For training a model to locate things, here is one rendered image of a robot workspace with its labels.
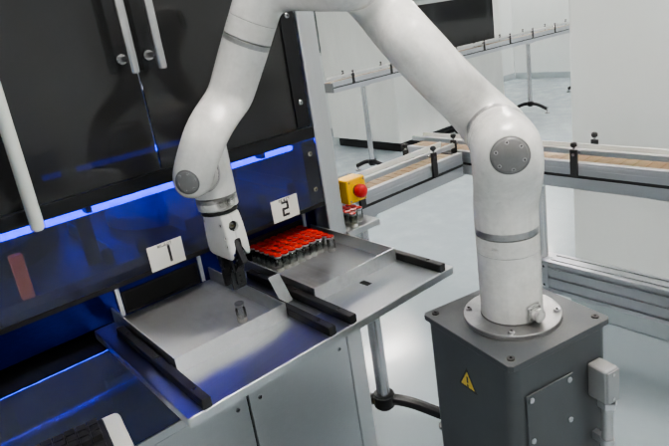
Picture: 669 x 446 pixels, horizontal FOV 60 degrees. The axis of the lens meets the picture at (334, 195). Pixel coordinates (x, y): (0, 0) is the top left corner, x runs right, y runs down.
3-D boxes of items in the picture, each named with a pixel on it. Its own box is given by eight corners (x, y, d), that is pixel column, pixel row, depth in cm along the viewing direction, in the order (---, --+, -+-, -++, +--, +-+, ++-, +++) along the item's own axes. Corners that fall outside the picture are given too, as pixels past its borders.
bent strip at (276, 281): (272, 301, 135) (267, 278, 133) (282, 295, 137) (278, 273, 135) (310, 318, 125) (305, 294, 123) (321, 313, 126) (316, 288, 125)
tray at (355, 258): (237, 268, 157) (235, 256, 156) (313, 235, 172) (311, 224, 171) (316, 302, 131) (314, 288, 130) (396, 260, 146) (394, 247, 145)
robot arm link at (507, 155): (534, 216, 117) (528, 98, 110) (553, 254, 100) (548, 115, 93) (472, 221, 119) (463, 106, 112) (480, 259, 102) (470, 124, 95)
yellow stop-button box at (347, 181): (334, 201, 174) (330, 178, 172) (351, 194, 178) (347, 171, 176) (350, 205, 168) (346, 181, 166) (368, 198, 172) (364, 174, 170)
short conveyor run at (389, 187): (329, 238, 178) (321, 189, 173) (298, 229, 190) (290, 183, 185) (467, 176, 218) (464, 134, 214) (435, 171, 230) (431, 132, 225)
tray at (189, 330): (113, 321, 137) (111, 308, 136) (211, 279, 152) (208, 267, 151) (178, 374, 111) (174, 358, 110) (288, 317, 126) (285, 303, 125)
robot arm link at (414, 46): (500, 191, 105) (491, 167, 121) (555, 147, 101) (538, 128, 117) (304, -16, 99) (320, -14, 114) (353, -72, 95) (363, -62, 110)
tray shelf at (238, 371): (95, 337, 134) (93, 331, 134) (327, 235, 176) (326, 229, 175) (190, 429, 98) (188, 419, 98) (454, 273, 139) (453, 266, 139)
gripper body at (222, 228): (246, 201, 118) (257, 253, 121) (221, 195, 126) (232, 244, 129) (213, 213, 114) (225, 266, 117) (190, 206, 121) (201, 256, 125)
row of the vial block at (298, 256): (274, 271, 150) (271, 255, 149) (328, 247, 161) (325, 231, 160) (279, 273, 149) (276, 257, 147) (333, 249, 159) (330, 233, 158)
